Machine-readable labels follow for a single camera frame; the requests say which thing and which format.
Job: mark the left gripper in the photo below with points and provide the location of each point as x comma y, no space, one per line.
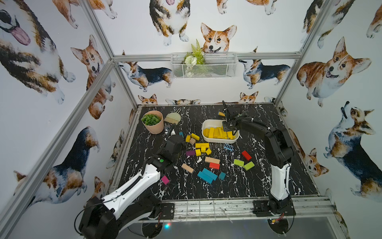
172,133

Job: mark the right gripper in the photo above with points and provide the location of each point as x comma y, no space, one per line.
226,128

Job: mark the white plastic bin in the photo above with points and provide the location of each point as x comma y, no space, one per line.
213,131

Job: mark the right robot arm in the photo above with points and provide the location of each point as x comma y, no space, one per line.
279,152

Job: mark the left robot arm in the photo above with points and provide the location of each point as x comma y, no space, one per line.
105,218

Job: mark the purple block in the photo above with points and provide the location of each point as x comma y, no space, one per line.
190,153

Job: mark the blue grid block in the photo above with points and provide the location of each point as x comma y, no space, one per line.
229,147

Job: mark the natural wood block lower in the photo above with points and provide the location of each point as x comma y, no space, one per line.
187,168

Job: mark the natural wood block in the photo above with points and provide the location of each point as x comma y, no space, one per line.
212,160
187,168

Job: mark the terracotta pot with plant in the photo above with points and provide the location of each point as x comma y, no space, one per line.
153,121

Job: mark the magenta block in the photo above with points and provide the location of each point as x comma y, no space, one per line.
165,180

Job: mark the natural wood block upper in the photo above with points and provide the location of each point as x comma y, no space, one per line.
212,160

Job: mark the green block left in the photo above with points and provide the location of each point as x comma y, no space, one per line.
239,162

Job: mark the green block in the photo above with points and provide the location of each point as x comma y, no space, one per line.
249,165
239,162

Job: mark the teal long block front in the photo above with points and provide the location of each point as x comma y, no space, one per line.
205,178

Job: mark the teal long block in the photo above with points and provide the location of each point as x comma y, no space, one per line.
210,174
205,178

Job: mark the red block in pile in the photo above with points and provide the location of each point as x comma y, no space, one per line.
214,166

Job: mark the green block right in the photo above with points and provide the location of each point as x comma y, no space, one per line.
249,165

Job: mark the teal long block rear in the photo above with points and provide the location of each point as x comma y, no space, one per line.
210,174

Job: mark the small teal block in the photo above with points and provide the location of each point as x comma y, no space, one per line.
222,176

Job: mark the artificial fern and flower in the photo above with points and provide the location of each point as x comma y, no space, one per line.
194,61

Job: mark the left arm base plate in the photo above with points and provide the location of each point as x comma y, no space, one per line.
167,211

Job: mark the white wire wall basket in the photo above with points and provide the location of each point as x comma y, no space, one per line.
209,65

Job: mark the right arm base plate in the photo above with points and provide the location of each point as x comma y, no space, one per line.
273,208

